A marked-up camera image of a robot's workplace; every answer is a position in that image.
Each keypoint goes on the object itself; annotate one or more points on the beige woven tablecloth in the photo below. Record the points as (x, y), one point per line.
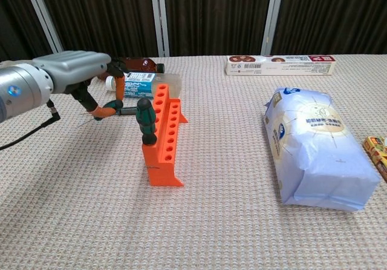
(211, 221)

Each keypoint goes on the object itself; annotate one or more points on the orange plastic screwdriver rack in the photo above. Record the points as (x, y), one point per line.
(160, 173)

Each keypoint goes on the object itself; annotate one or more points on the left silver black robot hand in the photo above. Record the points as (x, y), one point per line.
(75, 67)

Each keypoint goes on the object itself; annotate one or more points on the clear bottle blue label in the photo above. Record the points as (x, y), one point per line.
(142, 83)

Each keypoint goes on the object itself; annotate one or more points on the pale blue tissue pack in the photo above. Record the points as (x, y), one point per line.
(320, 149)

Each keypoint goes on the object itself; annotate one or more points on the brown tea bottle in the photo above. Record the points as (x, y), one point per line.
(142, 64)

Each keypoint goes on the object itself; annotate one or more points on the grey metal frame post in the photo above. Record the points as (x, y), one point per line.
(45, 21)
(159, 18)
(272, 18)

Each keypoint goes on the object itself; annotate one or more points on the dark pleated curtain panel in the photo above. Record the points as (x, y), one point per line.
(12, 15)
(332, 15)
(106, 15)
(211, 15)

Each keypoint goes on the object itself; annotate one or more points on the yellow snack box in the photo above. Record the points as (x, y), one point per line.
(378, 152)

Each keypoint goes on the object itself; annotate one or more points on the large green black screwdriver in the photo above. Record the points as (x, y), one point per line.
(145, 121)

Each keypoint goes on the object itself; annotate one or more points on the black metal precision screwdriver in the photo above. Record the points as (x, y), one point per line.
(128, 110)

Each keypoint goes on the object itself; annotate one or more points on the long white cookie box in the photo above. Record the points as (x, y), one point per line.
(281, 67)

